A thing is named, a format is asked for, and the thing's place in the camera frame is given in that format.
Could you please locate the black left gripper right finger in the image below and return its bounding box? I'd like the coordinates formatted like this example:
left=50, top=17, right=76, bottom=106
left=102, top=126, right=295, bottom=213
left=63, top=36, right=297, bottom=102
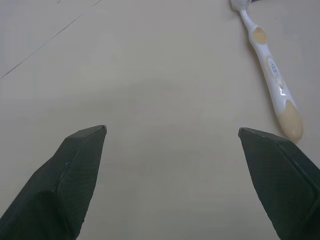
left=238, top=127, right=320, bottom=240

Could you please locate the white toothbrush with beige grips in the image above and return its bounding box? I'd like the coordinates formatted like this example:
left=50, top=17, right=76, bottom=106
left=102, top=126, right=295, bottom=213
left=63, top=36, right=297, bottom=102
left=229, top=0, right=304, bottom=141

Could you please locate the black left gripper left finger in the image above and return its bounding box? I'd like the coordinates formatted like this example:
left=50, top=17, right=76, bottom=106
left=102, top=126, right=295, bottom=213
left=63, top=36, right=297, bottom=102
left=0, top=124, right=108, bottom=240

